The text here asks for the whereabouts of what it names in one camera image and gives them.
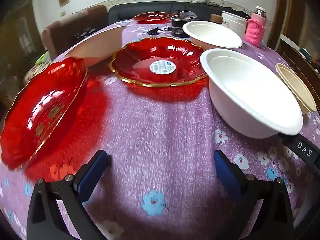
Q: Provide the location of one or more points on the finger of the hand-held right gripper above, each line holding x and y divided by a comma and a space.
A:
303, 147

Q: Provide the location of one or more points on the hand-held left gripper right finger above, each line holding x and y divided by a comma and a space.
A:
225, 175

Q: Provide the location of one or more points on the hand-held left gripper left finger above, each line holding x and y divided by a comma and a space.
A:
91, 172

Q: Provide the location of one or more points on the beige plastic bowl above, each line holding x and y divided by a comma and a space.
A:
100, 45
300, 92

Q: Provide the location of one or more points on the white paper bowl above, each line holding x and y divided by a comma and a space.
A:
250, 97
212, 33

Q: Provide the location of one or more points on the red plate with gold print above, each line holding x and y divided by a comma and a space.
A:
37, 110

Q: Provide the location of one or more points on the red plate with round sticker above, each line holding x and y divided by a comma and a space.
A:
140, 65

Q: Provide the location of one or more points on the purple floral tablecloth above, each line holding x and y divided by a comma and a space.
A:
160, 130

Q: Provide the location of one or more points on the green cloth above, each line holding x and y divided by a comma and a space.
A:
42, 58

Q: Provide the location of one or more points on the bottle in pink knit sleeve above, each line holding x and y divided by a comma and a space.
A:
255, 30

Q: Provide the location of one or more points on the dark wooden furniture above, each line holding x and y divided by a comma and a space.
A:
300, 17

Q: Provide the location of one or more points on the white plastic jar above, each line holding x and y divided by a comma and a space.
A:
236, 23

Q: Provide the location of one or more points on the brown armchair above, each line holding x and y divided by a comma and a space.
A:
65, 32

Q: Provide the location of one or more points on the glass-front wooden cabinet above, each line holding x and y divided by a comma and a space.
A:
17, 42

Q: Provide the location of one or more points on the black power adapter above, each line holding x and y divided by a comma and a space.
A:
178, 32

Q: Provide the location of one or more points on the small black clip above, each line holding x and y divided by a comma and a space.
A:
153, 31

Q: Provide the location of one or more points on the small red scalloped plate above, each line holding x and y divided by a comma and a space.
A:
150, 17

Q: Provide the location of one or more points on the dark sofa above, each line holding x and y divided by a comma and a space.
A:
140, 8

